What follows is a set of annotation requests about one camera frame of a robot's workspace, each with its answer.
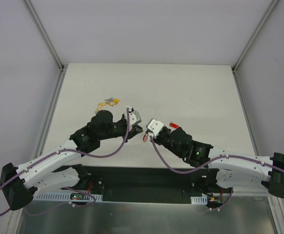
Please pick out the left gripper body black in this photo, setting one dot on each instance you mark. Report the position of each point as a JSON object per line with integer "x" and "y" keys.
{"x": 132, "y": 128}

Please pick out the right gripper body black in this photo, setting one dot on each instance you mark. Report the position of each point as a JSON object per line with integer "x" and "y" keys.
{"x": 155, "y": 137}

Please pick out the red-handled metal keyring organizer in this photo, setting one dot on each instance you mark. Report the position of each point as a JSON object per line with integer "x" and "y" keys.
{"x": 145, "y": 138}

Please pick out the red key fob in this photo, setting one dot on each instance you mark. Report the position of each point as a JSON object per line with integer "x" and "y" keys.
{"x": 173, "y": 125}

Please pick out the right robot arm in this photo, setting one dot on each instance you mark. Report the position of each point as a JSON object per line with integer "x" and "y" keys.
{"x": 232, "y": 169}

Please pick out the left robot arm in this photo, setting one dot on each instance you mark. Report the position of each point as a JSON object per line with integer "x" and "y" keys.
{"x": 20, "y": 184}

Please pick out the yellow key tag with keys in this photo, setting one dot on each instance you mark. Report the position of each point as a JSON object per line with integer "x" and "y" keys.
{"x": 107, "y": 102}

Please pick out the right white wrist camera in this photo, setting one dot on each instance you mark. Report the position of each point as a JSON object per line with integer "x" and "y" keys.
{"x": 154, "y": 127}

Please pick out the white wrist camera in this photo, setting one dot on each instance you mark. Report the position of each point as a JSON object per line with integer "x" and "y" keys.
{"x": 132, "y": 116}
{"x": 154, "y": 127}

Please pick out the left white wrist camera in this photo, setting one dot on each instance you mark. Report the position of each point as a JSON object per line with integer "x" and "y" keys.
{"x": 132, "y": 116}

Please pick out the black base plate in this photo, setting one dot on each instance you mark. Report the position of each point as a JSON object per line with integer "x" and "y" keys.
{"x": 148, "y": 185}

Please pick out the right white cable duct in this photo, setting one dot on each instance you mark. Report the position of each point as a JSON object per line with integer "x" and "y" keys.
{"x": 199, "y": 200}

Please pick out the white cable duct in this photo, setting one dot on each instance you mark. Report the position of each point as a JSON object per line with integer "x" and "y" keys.
{"x": 199, "y": 200}
{"x": 67, "y": 196}

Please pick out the left white cable duct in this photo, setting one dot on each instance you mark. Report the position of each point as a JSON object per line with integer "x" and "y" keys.
{"x": 67, "y": 196}

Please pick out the left aluminium frame post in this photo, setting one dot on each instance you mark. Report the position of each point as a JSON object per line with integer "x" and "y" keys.
{"x": 43, "y": 33}

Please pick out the aluminium frame post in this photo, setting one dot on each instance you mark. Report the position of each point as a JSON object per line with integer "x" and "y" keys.
{"x": 43, "y": 33}
{"x": 259, "y": 27}

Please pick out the right aluminium frame post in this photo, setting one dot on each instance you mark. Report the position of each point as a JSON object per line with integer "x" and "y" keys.
{"x": 259, "y": 27}

